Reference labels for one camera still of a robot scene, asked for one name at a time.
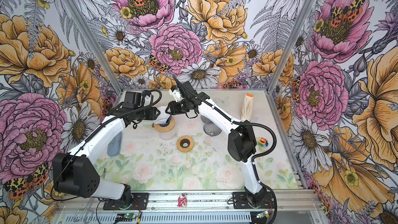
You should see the white paper coffee filter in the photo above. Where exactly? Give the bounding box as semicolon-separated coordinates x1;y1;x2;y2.
154;106;171;124

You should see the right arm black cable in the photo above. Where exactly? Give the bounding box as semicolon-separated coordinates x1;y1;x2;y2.
174;77;277;224

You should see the orange coffee filter pack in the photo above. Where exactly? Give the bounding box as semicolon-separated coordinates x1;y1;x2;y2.
240;93;254;121

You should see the aluminium corner post left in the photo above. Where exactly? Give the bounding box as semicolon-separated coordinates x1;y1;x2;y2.
62;0;123;94

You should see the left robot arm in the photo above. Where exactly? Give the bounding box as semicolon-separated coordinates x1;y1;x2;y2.
52;106;161;209

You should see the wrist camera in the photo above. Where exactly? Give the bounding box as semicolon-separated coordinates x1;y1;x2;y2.
122;91;142;110
169;88;183;102

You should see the grey blue oval case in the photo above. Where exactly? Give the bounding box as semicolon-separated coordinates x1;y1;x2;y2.
107;132;123;157

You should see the aluminium corner post right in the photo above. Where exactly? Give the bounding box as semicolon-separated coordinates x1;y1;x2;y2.
266;0;317;94

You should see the wooden dripper ring stand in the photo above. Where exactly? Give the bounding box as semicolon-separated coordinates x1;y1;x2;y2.
153;117;175;133

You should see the aluminium front rail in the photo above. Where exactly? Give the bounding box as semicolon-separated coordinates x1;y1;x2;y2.
52;189;328;224

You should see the colourful small toy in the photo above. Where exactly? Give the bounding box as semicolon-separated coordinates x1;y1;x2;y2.
257;138;268;147

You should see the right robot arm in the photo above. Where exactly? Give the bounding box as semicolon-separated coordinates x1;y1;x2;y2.
166;81;266;208

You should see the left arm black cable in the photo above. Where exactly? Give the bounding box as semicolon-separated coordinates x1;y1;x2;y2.
49;89;163;201

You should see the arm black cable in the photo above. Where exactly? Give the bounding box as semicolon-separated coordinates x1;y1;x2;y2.
49;89;163;201
174;77;277;224

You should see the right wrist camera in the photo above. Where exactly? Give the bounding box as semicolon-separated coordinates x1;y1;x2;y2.
169;88;183;102

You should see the pink small figurine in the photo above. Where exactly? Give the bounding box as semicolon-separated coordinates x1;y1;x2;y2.
177;194;187;207

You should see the aluminium corner post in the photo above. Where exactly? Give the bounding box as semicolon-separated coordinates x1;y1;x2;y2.
266;0;317;94
62;0;123;94

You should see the clear glass carafe wooden handle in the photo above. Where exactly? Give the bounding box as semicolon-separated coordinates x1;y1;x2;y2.
159;129;177;140

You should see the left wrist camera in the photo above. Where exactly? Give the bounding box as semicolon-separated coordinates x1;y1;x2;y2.
122;91;142;110

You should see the grey ribbed glass dripper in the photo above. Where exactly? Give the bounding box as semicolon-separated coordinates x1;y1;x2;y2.
203;122;222;137

